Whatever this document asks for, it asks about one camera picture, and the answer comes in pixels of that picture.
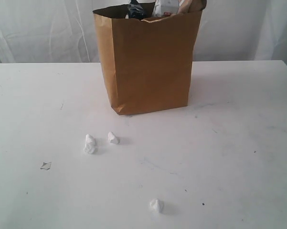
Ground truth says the brown paper bag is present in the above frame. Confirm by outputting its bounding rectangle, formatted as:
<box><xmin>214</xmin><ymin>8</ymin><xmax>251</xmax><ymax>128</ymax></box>
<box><xmin>93</xmin><ymin>4</ymin><xmax>202</xmax><ymax>115</ymax></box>

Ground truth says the spaghetti packet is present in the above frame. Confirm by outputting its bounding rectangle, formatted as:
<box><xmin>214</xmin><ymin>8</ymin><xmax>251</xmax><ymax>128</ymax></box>
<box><xmin>126</xmin><ymin>0</ymin><xmax>146</xmax><ymax>20</ymax></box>

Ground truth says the white blue milk carton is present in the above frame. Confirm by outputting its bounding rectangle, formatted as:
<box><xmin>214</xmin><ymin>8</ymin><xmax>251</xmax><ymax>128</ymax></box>
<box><xmin>152</xmin><ymin>0</ymin><xmax>180</xmax><ymax>17</ymax></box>

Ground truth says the brown kraft pouch orange stripe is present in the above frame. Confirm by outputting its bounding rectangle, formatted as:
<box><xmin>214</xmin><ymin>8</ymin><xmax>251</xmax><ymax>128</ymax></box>
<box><xmin>177</xmin><ymin>0</ymin><xmax>207</xmax><ymax>14</ymax></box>

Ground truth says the white backdrop curtain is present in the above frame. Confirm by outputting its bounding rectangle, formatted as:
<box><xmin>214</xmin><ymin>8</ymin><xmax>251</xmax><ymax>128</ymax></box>
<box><xmin>0</xmin><ymin>0</ymin><xmax>287</xmax><ymax>65</ymax></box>

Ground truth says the small white figurine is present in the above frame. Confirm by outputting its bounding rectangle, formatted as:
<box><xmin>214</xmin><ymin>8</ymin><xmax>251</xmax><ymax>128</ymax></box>
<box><xmin>84</xmin><ymin>134</ymin><xmax>97</xmax><ymax>155</ymax></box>
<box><xmin>108</xmin><ymin>132</ymin><xmax>120</xmax><ymax>145</ymax></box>
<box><xmin>149</xmin><ymin>198</ymin><xmax>164</xmax><ymax>213</ymax></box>

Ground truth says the torn plastic scrap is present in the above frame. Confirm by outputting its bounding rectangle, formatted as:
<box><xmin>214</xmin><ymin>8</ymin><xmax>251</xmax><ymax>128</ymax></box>
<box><xmin>40</xmin><ymin>162</ymin><xmax>52</xmax><ymax>171</ymax></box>

